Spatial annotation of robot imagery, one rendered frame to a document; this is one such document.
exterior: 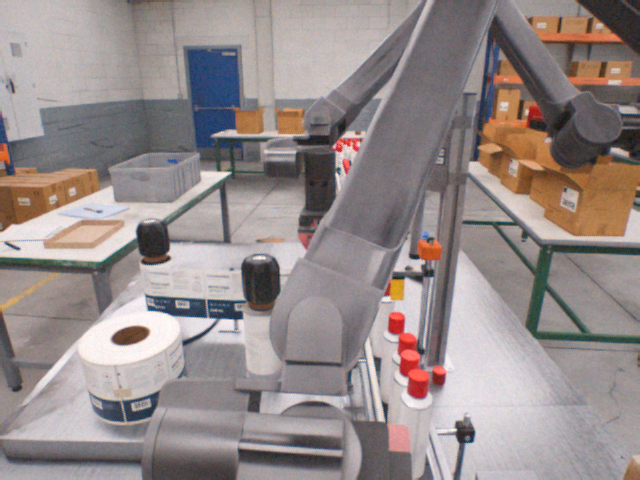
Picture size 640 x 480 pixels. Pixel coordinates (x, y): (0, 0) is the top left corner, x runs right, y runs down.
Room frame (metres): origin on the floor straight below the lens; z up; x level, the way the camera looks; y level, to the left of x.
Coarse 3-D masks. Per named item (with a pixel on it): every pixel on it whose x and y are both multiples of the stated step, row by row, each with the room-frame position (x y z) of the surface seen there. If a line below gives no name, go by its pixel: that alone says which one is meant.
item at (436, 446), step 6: (432, 426) 0.58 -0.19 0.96; (432, 432) 0.56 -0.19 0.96; (432, 438) 0.55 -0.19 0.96; (438, 438) 0.55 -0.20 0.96; (432, 444) 0.54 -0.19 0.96; (438, 444) 0.54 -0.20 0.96; (438, 450) 0.52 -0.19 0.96; (438, 456) 0.51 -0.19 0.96; (438, 462) 0.50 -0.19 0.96; (444, 462) 0.50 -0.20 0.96; (438, 468) 0.50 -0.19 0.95; (444, 468) 0.49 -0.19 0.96; (444, 474) 0.48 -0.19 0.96
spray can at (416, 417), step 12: (420, 372) 0.57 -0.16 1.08; (408, 384) 0.56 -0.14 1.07; (420, 384) 0.54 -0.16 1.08; (408, 396) 0.55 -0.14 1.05; (420, 396) 0.54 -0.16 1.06; (408, 408) 0.54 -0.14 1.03; (420, 408) 0.53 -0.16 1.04; (408, 420) 0.54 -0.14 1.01; (420, 420) 0.54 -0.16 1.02; (420, 432) 0.54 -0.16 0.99; (420, 444) 0.54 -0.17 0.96; (420, 456) 0.54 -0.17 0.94; (420, 468) 0.54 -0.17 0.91
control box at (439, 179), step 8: (448, 136) 0.92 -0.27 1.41; (448, 144) 0.92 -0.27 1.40; (448, 152) 0.92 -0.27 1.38; (448, 160) 0.92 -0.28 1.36; (440, 168) 0.93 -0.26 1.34; (432, 176) 0.94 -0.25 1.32; (440, 176) 0.93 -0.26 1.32; (448, 176) 0.92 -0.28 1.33; (432, 184) 0.94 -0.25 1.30; (440, 184) 0.93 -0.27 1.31; (440, 192) 0.93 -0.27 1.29
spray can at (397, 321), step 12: (396, 312) 0.76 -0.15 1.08; (396, 324) 0.73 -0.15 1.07; (384, 336) 0.74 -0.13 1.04; (396, 336) 0.73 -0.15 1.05; (384, 348) 0.73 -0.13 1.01; (396, 348) 0.72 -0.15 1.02; (384, 360) 0.73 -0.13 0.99; (384, 372) 0.73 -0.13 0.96; (384, 384) 0.73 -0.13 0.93; (384, 396) 0.73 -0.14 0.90
